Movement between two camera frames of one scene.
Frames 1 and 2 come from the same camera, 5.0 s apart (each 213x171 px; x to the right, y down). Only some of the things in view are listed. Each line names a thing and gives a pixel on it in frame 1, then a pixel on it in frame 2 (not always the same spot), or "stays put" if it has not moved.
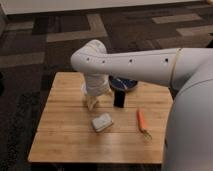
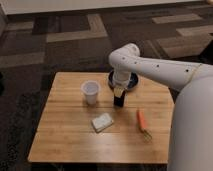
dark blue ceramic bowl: [119, 83] stays put
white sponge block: [101, 122] stays put
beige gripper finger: [92, 101] → [117, 92]
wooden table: [68, 131] stays put
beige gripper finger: [110, 93] → [121, 91]
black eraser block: [119, 98] stays put
